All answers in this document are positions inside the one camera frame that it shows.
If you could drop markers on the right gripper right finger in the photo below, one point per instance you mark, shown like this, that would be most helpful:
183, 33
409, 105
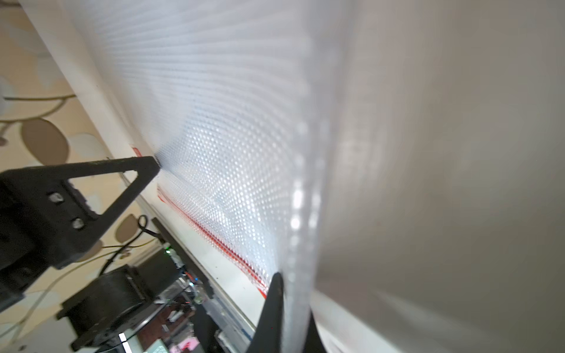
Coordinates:
313, 342

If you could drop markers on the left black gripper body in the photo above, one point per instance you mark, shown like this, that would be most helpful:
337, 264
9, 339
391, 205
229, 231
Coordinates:
17, 277

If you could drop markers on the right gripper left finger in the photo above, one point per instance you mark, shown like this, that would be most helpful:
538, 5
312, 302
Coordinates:
267, 337

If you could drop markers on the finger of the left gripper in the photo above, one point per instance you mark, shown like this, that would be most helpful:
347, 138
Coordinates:
45, 217

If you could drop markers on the aluminium front rail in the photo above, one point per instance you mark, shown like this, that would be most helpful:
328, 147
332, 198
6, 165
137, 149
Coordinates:
236, 304

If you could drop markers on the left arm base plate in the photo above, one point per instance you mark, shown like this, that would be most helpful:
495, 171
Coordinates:
126, 297

